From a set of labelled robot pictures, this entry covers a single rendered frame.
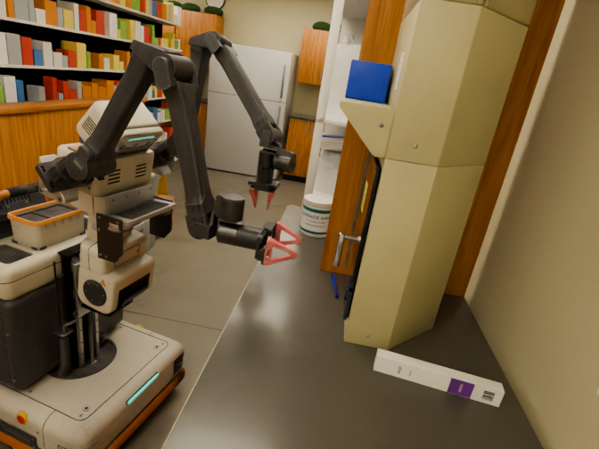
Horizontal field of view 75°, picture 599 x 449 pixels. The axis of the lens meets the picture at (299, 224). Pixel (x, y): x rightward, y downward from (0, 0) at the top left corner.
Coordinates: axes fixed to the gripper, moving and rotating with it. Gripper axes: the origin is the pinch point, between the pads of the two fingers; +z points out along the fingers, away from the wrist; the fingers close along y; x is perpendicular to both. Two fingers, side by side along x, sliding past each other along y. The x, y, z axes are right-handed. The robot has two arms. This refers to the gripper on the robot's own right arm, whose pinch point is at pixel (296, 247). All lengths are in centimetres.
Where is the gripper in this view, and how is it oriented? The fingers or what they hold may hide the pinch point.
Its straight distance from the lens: 98.0
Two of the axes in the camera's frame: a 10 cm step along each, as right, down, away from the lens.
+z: 9.8, 2.0, -0.6
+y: 1.3, -3.3, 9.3
